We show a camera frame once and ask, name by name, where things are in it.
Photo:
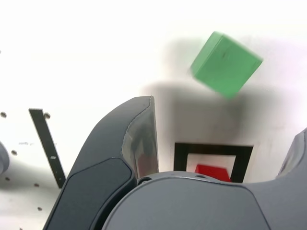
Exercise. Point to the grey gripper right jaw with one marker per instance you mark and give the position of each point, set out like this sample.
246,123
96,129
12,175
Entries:
192,206

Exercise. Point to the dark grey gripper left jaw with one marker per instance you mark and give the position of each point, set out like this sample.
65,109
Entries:
100,148

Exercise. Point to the red cube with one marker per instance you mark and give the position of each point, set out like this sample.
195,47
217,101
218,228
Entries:
211,171

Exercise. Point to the green cube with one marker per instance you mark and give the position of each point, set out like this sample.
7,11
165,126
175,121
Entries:
225,64

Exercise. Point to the black tape square outline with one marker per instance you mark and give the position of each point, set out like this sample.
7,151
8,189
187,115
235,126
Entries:
213,149

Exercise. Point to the black tape strip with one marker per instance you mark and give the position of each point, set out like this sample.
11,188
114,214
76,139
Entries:
48,146

